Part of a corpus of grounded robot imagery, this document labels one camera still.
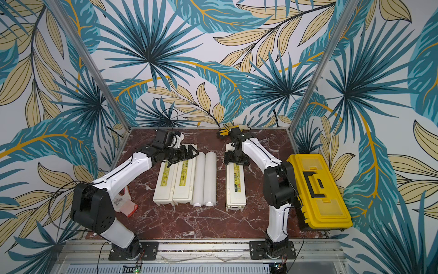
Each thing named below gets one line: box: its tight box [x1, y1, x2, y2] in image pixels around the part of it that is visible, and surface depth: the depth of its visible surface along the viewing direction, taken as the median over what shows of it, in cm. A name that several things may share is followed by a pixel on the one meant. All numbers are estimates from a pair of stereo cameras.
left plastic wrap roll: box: [192, 151, 206, 209], surface depth 90 cm
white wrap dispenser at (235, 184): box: [225, 142, 247, 212], surface depth 84 cm
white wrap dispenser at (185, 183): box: [172, 143, 197, 205], surface depth 87 cm
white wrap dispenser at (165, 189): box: [152, 159, 178, 207], surface depth 85 cm
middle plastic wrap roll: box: [203, 151, 217, 208], surface depth 92 cm
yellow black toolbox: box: [286, 153, 353, 231], surface depth 74 cm
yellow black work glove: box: [216, 125, 243, 137], surface depth 80 cm
